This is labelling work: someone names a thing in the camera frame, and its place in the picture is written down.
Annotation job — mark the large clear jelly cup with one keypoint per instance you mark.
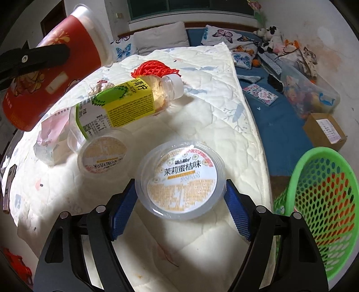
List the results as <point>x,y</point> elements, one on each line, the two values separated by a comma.
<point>182,179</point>

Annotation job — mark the white tissue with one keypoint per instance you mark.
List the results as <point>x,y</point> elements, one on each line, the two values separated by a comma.
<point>99,85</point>

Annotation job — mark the small orange ball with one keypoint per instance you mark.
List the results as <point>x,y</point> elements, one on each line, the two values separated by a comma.
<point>257,63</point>

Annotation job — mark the crumpled clear plastic wrapper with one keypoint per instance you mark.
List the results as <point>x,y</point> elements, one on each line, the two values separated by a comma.
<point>52,132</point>

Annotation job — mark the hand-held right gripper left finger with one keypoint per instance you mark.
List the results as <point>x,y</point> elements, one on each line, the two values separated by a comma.
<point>123,209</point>

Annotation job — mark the green plastic basket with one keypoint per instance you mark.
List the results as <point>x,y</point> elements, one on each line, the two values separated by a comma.
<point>322,151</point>

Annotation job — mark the clear plastic storage bin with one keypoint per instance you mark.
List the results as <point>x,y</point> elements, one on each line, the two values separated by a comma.
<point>308,95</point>

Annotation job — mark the black and white plush cow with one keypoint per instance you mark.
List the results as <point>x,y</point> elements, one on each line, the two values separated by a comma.
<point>270,35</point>

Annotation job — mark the red toy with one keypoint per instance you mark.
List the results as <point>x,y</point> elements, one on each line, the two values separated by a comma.
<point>14,261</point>

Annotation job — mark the plastic bottle yellow green label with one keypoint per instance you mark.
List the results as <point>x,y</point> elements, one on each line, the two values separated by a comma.
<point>123,101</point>

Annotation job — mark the small clear jelly cup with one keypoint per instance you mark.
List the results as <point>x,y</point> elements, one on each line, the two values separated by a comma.
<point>102,153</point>

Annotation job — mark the colourful picture book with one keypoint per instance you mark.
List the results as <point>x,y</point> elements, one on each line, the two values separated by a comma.
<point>260,94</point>

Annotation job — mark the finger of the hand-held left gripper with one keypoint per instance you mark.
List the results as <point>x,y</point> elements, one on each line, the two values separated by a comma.
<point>28,60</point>

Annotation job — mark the orange fox plush toy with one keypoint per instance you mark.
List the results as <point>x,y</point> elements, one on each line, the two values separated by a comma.
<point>291,45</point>

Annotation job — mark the patterned cloth strip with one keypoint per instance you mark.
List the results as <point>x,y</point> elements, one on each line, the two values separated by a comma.
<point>248,77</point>

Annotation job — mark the brown wooden door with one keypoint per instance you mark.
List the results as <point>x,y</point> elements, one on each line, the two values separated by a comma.
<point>54,19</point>

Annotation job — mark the black pouch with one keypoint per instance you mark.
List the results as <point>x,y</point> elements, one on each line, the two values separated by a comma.
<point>274,80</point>

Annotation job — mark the butterfly print pillow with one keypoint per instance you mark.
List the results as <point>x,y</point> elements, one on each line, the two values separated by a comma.
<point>123,50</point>
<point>221,35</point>
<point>241,57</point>

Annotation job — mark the grey pillow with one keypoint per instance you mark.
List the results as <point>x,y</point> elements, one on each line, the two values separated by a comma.
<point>160,36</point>

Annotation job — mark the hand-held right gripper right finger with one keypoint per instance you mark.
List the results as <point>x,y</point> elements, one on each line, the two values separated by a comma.
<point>238,210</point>

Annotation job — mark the cat print cushion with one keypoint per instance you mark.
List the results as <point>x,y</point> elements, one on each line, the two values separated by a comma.
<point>310,61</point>

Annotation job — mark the white quilted blanket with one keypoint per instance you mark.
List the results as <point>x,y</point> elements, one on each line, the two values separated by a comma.
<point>202,112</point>

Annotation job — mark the patterned long case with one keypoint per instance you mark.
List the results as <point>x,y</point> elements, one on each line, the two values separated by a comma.
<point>269,63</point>

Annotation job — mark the blue bed sheet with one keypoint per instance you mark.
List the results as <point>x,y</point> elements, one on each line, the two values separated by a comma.
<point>280,132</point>

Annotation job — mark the cardboard box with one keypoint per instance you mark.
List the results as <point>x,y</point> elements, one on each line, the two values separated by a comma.
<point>317,129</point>

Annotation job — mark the red paper cup clear lid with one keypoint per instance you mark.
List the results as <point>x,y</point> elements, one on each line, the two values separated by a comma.
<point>78,42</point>

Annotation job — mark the dark window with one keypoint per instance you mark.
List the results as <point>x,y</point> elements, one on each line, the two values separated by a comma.
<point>196,5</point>

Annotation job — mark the red foam fruit net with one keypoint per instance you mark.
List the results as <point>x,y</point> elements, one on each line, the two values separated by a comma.
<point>153,68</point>

